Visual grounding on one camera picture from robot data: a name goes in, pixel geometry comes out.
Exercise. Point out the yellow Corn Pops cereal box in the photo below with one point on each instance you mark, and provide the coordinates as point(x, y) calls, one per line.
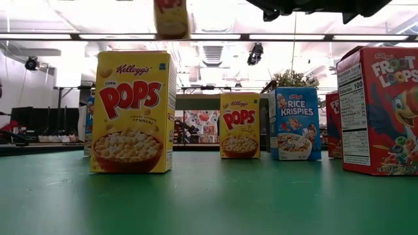
point(240, 125)
point(134, 111)
point(171, 19)

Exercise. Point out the blue Rice Krispies cereal box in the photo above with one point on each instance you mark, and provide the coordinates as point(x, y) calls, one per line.
point(294, 124)
point(89, 127)

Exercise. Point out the red Froot Loops cereal box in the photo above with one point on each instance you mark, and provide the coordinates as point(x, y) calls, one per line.
point(333, 125)
point(382, 111)

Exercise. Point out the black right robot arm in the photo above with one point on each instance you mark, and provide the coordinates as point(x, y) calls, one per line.
point(320, 6)

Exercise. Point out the green table mat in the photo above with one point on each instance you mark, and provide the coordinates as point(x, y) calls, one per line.
point(209, 196)

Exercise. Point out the potted plant ribbed pot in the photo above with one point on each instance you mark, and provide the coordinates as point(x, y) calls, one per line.
point(294, 80)

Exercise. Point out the black partition panels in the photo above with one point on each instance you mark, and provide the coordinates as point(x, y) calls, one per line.
point(42, 120)

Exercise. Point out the black ceiling spotlight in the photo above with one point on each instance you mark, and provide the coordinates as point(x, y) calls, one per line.
point(31, 63)

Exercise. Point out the red object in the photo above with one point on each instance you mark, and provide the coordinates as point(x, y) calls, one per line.
point(9, 125)

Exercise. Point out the black hanging overhead camera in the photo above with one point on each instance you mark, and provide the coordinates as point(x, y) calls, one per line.
point(255, 53)

